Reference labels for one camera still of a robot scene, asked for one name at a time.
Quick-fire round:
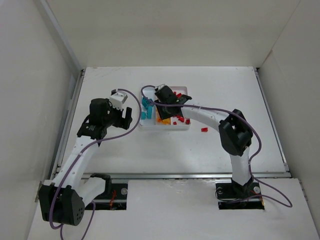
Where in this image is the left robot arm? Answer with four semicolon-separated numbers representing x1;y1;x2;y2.
38;92;132;226

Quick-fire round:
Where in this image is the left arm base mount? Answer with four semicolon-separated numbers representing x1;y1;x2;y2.
90;173;129;211

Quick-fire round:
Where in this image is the orange lego brick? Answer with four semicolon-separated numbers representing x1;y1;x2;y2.
156;117;171;125

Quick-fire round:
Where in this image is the teal frog duplo piece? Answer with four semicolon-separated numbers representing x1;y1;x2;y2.
146;106;153;120

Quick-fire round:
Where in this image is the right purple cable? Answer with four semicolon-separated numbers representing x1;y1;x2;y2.
140;84;293;208

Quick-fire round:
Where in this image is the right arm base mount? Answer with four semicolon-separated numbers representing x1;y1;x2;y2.
215;182;265;210

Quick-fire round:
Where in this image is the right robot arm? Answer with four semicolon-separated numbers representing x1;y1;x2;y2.
155;84;253;193

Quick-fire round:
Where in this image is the aluminium front rail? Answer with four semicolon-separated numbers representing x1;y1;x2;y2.
109;173;232;180

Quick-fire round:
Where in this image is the white three-compartment tray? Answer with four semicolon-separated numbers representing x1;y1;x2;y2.
139;86;191;131

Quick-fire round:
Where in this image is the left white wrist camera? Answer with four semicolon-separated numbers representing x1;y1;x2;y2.
109;89;128;110

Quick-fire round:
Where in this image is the teal duplo brick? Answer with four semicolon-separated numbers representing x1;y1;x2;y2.
141;97;153;110
140;112;147;120

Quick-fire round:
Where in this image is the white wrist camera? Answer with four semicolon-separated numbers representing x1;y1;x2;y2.
109;89;128;110
154;84;166;92

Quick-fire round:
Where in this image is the purple cable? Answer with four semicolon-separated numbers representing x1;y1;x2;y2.
48;87;142;240
140;84;293;208

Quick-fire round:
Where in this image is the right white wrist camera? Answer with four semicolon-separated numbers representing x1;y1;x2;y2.
154;84;166;92

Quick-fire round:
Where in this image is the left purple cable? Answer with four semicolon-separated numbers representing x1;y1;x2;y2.
48;87;142;240

